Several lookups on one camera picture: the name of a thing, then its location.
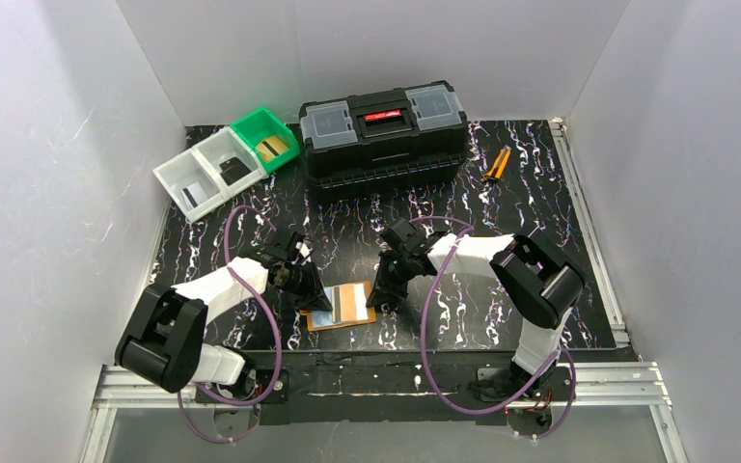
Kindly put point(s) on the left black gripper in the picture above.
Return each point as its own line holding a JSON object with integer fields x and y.
{"x": 310, "y": 288}

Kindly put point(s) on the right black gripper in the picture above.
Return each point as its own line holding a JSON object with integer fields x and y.
{"x": 387, "y": 277}

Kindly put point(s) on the silver white credit card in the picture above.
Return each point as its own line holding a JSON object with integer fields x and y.
{"x": 194, "y": 194}

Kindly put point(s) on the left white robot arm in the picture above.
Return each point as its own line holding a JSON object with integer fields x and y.
{"x": 163, "y": 341}

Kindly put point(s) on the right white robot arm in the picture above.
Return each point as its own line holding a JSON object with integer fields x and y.
{"x": 541, "y": 280}

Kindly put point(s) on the middle white plastic bin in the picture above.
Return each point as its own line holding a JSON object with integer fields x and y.
{"x": 221, "y": 146}

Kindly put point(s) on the white plastic bin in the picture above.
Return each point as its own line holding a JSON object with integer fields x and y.
{"x": 221, "y": 146}
{"x": 179, "y": 172}

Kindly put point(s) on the black toolbox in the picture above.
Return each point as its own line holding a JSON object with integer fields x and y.
{"x": 362, "y": 144}

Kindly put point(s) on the left white plastic bin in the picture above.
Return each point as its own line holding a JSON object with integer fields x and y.
{"x": 179, "y": 172}

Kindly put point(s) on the orange utility knife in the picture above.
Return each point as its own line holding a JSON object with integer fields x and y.
{"x": 499, "y": 166}

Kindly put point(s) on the green plastic bin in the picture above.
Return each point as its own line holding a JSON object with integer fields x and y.
{"x": 260, "y": 124}

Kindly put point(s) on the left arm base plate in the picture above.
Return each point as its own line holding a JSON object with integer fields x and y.
{"x": 253, "y": 383}

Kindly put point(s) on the aluminium frame rail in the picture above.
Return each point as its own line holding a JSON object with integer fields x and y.
{"x": 613, "y": 399}

